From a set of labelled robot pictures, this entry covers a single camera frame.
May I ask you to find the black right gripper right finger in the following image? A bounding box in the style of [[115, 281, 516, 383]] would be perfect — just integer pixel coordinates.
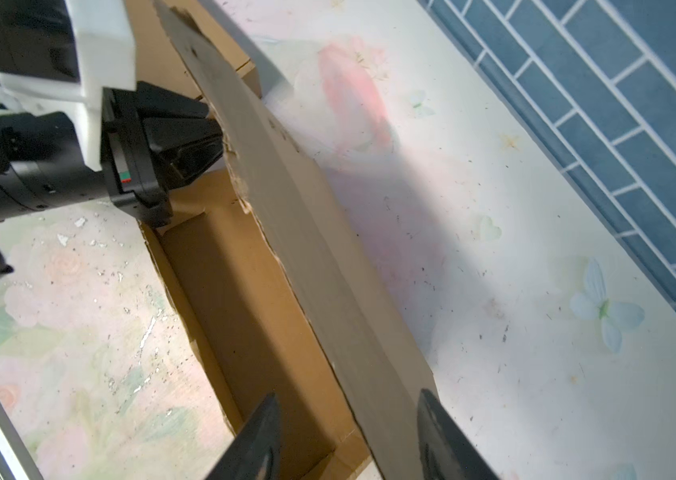
[[417, 389, 498, 480]]

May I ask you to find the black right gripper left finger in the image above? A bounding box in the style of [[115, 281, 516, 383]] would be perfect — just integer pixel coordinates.
[[205, 392, 281, 480]]

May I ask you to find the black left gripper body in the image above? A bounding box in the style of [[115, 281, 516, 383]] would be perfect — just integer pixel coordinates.
[[101, 81, 172, 228]]

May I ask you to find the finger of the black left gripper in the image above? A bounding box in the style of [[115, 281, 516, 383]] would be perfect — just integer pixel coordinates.
[[135, 82, 209, 119], [142, 118, 224, 190]]

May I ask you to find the brown cardboard box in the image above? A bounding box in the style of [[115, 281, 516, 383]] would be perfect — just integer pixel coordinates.
[[126, 1, 435, 479]]

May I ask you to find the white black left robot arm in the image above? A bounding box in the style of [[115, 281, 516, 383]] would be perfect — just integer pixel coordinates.
[[0, 82, 223, 228]]

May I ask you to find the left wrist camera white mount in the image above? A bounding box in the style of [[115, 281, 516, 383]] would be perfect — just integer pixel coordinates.
[[0, 0, 136, 171]]

